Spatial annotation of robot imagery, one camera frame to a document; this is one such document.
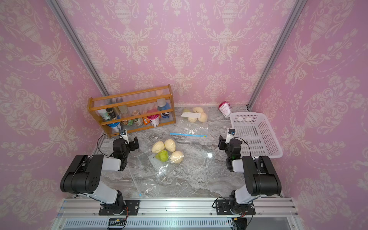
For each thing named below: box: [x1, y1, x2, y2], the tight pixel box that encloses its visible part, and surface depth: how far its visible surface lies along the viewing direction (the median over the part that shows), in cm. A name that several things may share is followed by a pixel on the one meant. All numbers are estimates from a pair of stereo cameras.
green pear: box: [155, 149, 169, 162], surface depth 89 cm
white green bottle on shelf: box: [97, 108, 113, 122], surface depth 92 cm
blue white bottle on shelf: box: [157, 97, 172, 119], surface depth 104 cm
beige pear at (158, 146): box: [151, 140, 165, 153], surface depth 93 cm
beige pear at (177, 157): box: [170, 150, 184, 164], surface depth 87 cm
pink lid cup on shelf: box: [146, 113, 160, 127], surface depth 101 cm
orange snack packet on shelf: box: [142, 116, 151, 126], surface depth 109 cm
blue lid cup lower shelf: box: [106, 121, 122, 133], surface depth 97 cm
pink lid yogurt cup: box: [218, 101, 231, 118], surface depth 115 cm
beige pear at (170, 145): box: [164, 138, 176, 152], surface depth 94 cm
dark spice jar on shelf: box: [104, 107, 117, 120], surface depth 91 cm
